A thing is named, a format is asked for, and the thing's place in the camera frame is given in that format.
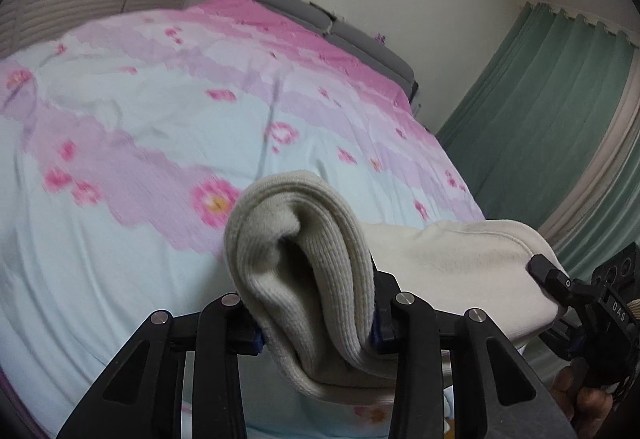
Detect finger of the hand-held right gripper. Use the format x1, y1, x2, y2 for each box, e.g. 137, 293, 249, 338
529, 254, 608, 312
542, 325, 592, 362

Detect grey padded headboard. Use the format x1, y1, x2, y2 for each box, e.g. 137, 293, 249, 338
217, 0, 422, 114

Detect cream knit pants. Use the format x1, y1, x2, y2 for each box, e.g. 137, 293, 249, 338
223, 171, 569, 406

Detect green curtain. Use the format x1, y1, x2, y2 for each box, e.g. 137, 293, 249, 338
435, 1, 640, 282

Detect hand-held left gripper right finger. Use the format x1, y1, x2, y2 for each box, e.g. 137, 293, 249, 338
367, 256, 578, 439

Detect pink floral blanket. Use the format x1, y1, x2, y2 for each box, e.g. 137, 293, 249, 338
0, 0, 488, 439

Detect person's right hand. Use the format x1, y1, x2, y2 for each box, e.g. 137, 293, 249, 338
550, 364, 626, 439

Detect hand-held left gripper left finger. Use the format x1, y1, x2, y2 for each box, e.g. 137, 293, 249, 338
56, 293, 266, 439

